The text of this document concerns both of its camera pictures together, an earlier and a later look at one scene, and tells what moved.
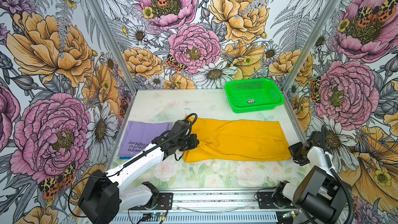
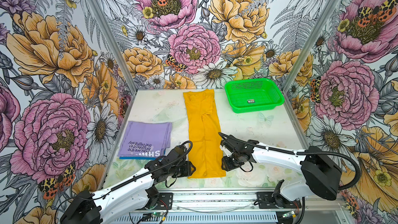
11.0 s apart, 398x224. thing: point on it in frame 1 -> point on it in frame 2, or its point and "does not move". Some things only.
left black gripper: x=194 y=142 -> x=187 y=165
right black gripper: x=292 y=150 -> x=227 y=166
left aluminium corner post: x=108 y=28 does not move
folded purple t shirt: x=139 y=135 does not move
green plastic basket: x=253 y=95 does not move
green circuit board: x=156 y=214 does not move
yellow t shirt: x=222 y=140 -> x=204 y=149
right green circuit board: x=288 y=214 does not move
